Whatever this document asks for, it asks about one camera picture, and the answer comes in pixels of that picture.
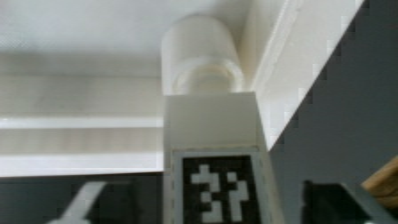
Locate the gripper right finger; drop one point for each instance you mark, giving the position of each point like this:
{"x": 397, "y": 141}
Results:
{"x": 340, "y": 204}

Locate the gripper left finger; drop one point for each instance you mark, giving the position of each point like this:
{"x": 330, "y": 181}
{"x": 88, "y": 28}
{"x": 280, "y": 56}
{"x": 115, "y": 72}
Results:
{"x": 79, "y": 207}

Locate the white square table top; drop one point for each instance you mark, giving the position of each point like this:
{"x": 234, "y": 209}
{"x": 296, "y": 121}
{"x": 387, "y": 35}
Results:
{"x": 81, "y": 81}

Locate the tan object at edge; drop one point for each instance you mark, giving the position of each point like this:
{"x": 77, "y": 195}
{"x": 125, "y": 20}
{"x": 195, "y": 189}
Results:
{"x": 381, "y": 184}

